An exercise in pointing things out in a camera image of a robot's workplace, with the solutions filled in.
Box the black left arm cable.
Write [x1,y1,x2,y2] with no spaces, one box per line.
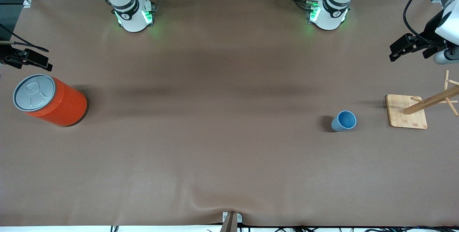
[403,0,451,42]

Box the orange can with grey lid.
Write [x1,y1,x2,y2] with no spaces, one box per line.
[13,74,88,127]

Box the brown post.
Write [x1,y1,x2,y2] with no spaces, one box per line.
[219,212,238,232]

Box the wooden cup rack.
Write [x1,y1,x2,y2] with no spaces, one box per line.
[385,70,459,129]

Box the grey metal bracket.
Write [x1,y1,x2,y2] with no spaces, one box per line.
[222,212,243,224]

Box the blue plastic cup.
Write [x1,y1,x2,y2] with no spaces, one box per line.
[331,110,357,132]

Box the brown table mat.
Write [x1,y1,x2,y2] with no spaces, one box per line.
[0,0,459,227]

